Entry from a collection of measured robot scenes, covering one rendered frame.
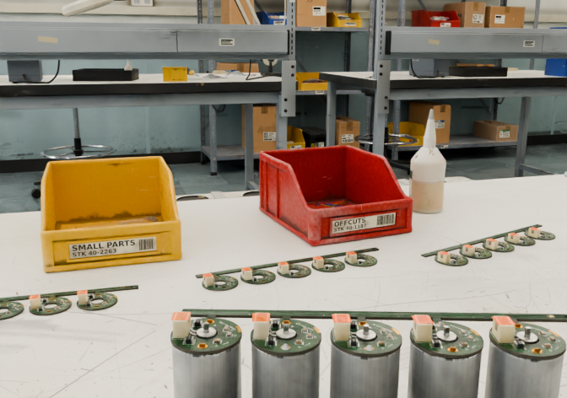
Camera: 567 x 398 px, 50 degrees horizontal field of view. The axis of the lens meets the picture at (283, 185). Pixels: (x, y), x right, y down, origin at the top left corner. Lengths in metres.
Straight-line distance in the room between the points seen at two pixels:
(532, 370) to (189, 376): 0.11
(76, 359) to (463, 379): 0.20
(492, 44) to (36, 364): 2.78
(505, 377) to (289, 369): 0.07
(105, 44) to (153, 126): 2.24
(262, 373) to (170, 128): 4.43
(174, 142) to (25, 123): 1.04
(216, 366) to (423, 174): 0.41
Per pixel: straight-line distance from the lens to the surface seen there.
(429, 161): 0.59
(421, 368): 0.22
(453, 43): 2.88
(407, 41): 2.76
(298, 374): 0.21
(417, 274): 0.45
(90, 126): 4.59
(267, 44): 2.52
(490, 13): 5.09
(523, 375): 0.23
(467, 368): 0.22
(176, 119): 4.62
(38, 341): 0.37
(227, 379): 0.22
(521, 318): 0.25
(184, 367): 0.21
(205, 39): 2.47
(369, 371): 0.21
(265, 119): 4.31
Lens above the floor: 0.91
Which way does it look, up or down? 13 degrees down
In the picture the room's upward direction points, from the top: straight up
